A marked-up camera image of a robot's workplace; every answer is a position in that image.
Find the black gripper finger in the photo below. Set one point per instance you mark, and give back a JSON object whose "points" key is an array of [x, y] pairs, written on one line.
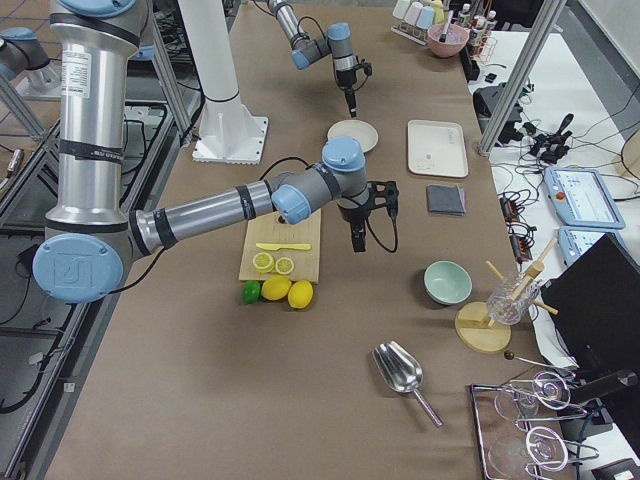
{"points": [[350, 98], [358, 238]]}

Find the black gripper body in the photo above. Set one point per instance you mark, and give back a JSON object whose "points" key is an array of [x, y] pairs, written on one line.
{"points": [[344, 79], [351, 214]]}

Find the white round plate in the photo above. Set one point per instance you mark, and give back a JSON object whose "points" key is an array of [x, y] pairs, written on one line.
{"points": [[362, 131]]}

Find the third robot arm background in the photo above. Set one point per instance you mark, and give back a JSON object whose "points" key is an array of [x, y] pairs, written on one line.
{"points": [[21, 51]]}

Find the white rectangular tray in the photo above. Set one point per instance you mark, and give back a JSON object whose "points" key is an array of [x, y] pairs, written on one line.
{"points": [[436, 148]]}

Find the black wood-look tray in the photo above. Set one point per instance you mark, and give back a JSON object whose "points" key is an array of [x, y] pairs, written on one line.
{"points": [[489, 425]]}

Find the lemon slice right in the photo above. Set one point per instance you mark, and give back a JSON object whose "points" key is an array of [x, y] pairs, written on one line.
{"points": [[284, 265]]}

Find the lemon slice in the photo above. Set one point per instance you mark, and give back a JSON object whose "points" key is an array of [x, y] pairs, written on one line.
{"points": [[284, 265], [263, 262]]}

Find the yellow lemon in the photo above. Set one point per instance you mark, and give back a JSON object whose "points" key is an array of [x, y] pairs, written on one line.
{"points": [[300, 294], [276, 287]]}

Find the grey folded cloth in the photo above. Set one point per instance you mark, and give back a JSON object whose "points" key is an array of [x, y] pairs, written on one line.
{"points": [[446, 199]]}

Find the bamboo cutting board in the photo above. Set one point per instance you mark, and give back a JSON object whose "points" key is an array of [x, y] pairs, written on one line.
{"points": [[271, 229]]}

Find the cream cup in rack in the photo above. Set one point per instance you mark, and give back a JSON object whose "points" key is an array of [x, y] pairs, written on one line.
{"points": [[400, 9]]}

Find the yellow plastic knife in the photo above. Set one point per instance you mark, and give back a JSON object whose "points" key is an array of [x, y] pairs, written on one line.
{"points": [[283, 246]]}

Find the blue cup in rack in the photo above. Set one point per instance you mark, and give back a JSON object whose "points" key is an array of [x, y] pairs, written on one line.
{"points": [[425, 18]]}

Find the lemon slice left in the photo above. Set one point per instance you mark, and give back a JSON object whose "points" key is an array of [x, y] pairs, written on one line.
{"points": [[263, 262]]}

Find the mint green bowl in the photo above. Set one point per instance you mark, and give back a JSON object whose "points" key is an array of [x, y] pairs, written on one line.
{"points": [[447, 282]]}

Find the pink mixing bowl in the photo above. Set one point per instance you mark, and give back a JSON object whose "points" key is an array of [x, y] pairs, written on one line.
{"points": [[456, 39]]}

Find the green lime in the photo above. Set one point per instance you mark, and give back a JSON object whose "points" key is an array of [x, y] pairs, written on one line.
{"points": [[251, 292]]}

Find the silver metal scoop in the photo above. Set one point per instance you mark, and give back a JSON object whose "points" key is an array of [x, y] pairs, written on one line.
{"points": [[403, 374]]}

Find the bamboo cup tree stand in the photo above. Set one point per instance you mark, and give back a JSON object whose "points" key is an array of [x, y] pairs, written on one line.
{"points": [[473, 324]]}

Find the clear textured glass cup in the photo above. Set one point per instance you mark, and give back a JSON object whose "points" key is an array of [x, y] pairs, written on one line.
{"points": [[512, 299]]}

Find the black clamp tool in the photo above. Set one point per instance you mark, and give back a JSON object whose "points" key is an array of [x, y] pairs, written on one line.
{"points": [[550, 148]]}

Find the blue teach pendant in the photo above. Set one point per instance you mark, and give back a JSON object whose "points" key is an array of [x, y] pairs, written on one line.
{"points": [[580, 198], [575, 241]]}

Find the black monitor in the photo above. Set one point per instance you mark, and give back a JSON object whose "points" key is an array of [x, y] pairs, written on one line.
{"points": [[597, 299]]}

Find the clear wine glass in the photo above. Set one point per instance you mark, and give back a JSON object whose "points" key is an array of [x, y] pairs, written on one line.
{"points": [[521, 399], [535, 455]]}

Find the chrome wine glass holder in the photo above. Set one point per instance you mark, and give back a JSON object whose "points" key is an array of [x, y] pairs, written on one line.
{"points": [[579, 451]]}

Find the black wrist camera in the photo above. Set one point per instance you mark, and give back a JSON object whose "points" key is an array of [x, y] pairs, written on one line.
{"points": [[384, 194]]}

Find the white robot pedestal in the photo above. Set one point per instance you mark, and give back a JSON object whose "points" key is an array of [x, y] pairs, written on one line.
{"points": [[228, 132]]}

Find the red wire bottle rack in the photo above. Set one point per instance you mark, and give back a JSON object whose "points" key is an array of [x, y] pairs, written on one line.
{"points": [[481, 44]]}

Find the aluminium frame post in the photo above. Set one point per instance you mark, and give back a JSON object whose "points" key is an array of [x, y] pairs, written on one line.
{"points": [[544, 23]]}

